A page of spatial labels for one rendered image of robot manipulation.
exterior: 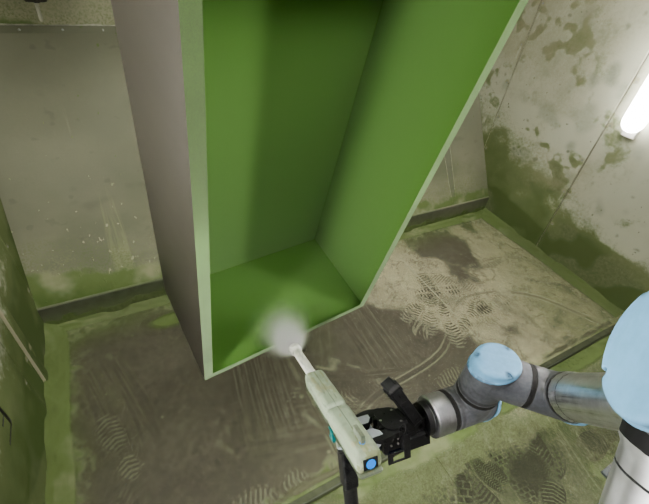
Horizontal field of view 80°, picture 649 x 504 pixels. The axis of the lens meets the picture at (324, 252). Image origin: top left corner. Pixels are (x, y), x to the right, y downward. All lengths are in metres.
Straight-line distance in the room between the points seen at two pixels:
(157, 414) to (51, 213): 0.94
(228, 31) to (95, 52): 1.21
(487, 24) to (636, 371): 0.70
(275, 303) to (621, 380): 0.98
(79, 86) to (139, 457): 1.48
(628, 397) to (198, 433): 1.45
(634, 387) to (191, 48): 0.51
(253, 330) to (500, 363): 0.70
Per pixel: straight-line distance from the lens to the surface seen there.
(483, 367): 0.85
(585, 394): 0.77
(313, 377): 0.95
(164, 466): 1.62
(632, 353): 0.37
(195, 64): 0.51
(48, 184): 1.99
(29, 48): 2.09
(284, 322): 1.17
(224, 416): 1.66
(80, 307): 2.04
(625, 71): 2.53
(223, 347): 1.29
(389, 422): 0.87
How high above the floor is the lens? 1.51
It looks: 40 degrees down
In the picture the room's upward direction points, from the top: 8 degrees clockwise
